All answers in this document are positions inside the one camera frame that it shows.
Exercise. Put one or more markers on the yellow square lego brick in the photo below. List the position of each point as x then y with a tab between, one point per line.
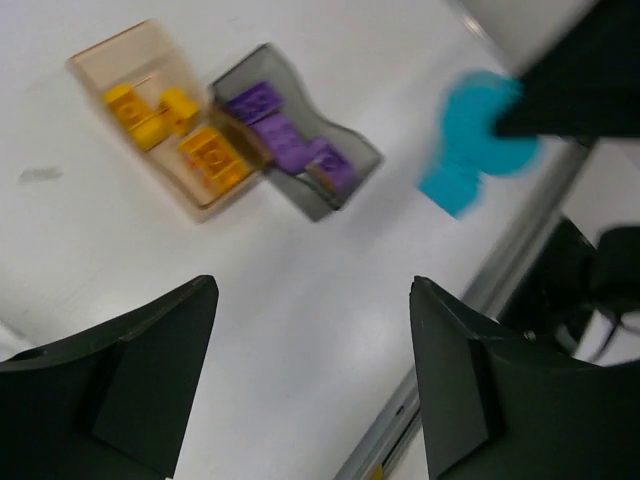
179	111

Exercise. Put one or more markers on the purple lego in grey bin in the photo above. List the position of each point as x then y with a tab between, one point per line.
255	103

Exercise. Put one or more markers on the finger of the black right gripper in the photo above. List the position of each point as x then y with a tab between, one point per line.
587	85

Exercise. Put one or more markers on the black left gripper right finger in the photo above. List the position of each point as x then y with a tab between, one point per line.
495	405

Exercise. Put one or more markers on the purple lego brick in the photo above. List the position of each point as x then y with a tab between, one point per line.
330	166

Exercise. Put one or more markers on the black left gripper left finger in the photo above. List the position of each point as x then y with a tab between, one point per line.
113	401

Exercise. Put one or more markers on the yellow lego piece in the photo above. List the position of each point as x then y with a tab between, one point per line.
145	126

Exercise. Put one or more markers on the dark grey plastic container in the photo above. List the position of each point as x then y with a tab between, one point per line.
267	62

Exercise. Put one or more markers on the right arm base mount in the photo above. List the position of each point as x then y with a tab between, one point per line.
570	280

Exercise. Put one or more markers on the aluminium front rail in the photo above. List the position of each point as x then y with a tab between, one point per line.
389	437

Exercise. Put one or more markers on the teal lego brick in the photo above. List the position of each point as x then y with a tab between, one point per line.
468	121
452	186

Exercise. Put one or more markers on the amber plastic container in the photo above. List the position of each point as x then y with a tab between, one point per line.
142	85

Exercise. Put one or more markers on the yellow lego in amber bin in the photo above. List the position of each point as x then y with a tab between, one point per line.
214	160

